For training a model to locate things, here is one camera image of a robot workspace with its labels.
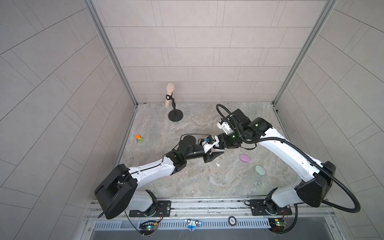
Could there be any purple earbud case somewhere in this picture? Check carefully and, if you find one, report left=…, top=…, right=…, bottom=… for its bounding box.
left=239, top=154, right=251, bottom=163

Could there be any mint green earbud case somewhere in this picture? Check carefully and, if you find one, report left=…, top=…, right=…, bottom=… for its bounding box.
left=255, top=166, right=266, bottom=176

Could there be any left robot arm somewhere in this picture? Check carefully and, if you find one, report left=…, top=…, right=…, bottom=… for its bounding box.
left=95, top=135, right=225, bottom=220

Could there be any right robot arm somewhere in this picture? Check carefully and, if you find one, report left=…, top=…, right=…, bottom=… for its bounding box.
left=214, top=109, right=336, bottom=214

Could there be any black microphone stand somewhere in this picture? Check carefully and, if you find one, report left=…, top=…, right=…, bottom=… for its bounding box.
left=166, top=94, right=184, bottom=122

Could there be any small black round disc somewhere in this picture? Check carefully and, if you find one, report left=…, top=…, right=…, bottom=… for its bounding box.
left=228, top=216, right=237, bottom=227

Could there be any blue white clip gadget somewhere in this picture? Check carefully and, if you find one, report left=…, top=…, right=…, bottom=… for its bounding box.
left=185, top=219, right=202, bottom=232

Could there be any orange green small toy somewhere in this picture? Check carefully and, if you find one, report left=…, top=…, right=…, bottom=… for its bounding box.
left=135, top=135, right=144, bottom=143

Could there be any beige microphone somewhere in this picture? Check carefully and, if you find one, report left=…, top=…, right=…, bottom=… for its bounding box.
left=165, top=83, right=175, bottom=108

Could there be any left green circuit board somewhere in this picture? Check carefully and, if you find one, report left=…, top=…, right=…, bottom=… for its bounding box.
left=139, top=221, right=159, bottom=235

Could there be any green circuit board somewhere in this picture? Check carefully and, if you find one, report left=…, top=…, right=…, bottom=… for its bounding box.
left=268, top=218, right=287, bottom=233
left=139, top=221, right=159, bottom=235

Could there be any right green circuit board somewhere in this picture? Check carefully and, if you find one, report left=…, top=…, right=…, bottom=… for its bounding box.
left=268, top=218, right=287, bottom=233

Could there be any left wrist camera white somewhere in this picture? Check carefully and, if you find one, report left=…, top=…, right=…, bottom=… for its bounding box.
left=201, top=136, right=215, bottom=153

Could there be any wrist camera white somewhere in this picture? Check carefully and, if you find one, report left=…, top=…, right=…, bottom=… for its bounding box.
left=217, top=118, right=234, bottom=135
left=201, top=136, right=215, bottom=153

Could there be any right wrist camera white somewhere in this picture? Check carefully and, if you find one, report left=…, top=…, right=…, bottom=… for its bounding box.
left=217, top=118, right=234, bottom=135

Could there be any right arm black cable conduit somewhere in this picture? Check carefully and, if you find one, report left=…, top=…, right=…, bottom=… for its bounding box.
left=215, top=103, right=361, bottom=235

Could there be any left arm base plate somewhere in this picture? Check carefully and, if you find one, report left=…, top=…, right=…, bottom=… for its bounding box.
left=129, top=201, right=171, bottom=218

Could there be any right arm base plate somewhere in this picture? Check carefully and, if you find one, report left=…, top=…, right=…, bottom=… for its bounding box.
left=244, top=199, right=292, bottom=216

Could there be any aluminium front rail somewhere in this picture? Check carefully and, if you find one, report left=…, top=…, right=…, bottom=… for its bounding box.
left=83, top=195, right=334, bottom=222

